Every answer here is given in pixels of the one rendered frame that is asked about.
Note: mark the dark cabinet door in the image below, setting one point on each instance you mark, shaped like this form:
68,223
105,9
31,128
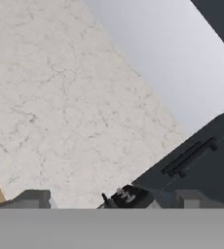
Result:
217,175
211,129

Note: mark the dark wall cabinet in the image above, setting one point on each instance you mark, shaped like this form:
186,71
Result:
219,17

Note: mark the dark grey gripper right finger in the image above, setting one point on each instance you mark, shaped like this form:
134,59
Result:
190,198

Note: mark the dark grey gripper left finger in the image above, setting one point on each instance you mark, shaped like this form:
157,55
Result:
32,198

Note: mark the black appliance with silver knobs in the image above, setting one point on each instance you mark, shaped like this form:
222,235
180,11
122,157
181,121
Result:
135,197

